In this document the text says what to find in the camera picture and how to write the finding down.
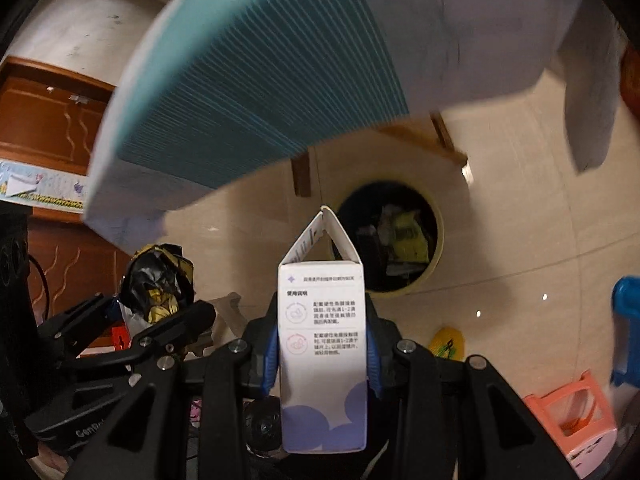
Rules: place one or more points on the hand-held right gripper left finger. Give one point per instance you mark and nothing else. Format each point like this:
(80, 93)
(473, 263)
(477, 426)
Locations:
(270, 365)

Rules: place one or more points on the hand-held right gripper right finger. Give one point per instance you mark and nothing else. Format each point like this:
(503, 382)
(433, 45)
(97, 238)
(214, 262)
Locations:
(375, 365)

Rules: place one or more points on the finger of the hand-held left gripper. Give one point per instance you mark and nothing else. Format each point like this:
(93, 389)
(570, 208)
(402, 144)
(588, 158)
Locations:
(170, 332)
(70, 332)

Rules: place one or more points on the black gold wrapper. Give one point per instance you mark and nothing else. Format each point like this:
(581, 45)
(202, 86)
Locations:
(155, 280)

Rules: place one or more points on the white purple box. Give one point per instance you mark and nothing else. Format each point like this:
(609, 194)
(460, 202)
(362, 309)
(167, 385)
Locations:
(322, 340)

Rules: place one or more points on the yellow snack wrapper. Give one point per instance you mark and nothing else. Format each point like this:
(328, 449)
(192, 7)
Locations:
(407, 235)

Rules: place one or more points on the round trash bin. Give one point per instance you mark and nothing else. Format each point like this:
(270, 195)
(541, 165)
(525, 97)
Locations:
(365, 210)

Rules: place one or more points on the brown wooden door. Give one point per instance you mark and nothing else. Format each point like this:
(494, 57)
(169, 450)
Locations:
(75, 270)

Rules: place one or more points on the yellow slipper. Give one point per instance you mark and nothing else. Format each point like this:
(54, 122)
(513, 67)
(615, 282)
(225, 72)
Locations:
(447, 345)

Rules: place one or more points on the pink plastic stool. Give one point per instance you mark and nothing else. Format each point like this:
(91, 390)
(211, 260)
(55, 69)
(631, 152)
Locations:
(570, 420)

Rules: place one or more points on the wooden table leg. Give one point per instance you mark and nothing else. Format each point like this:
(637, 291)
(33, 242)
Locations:
(447, 140)

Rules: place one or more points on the blue plastic stool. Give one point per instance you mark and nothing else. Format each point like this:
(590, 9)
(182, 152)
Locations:
(627, 325)

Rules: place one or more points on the leaf print striped tablecloth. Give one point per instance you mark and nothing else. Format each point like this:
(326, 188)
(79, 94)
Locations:
(275, 85)

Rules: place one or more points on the giraffe wall poster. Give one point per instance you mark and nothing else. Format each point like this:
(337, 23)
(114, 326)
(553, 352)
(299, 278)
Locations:
(40, 185)

